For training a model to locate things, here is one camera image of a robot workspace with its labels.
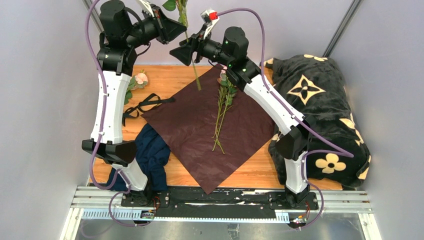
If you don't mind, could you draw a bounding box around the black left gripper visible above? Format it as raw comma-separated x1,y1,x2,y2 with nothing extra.
124,4,186,49

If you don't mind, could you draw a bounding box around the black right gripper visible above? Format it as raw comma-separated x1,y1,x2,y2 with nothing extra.
170,23,234,68

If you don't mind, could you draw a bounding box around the pink fake rose stem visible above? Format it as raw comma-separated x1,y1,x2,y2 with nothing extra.
162,0,202,92

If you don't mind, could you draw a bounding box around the green fake flower sprig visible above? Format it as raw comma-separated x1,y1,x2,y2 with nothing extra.
212,66,238,154

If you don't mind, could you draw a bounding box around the black ribbon strap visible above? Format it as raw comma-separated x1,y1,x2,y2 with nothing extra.
121,93,175,127

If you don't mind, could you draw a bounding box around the dark red wrapping paper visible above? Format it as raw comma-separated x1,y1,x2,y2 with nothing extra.
143,67,277,194

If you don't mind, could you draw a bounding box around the black floral plush blanket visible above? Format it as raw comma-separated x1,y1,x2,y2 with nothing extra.
264,54,371,189

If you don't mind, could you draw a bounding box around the pink fake flower bouquet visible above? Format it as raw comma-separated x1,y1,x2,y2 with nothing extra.
124,69,149,105

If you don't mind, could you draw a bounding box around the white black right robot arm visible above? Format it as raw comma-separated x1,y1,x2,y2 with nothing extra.
169,26,315,209

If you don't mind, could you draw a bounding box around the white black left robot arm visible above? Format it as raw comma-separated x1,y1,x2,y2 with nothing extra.
81,0,187,207

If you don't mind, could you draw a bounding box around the navy blue cloth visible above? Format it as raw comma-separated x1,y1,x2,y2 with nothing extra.
105,123,172,193

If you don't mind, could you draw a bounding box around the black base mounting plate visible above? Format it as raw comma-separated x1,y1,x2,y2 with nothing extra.
120,186,321,220

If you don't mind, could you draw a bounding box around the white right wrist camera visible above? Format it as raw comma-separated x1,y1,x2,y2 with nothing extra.
200,8,220,40

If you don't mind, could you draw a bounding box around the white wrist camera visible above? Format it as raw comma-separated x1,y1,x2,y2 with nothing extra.
137,0,157,17
200,8,220,40

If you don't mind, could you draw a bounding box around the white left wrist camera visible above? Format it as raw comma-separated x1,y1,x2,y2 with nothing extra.
137,0,157,17

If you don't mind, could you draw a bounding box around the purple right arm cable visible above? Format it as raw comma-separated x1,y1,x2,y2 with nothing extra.
215,7,355,229

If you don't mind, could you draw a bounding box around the aluminium frame rail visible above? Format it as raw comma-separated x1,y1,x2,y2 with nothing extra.
60,186,382,240

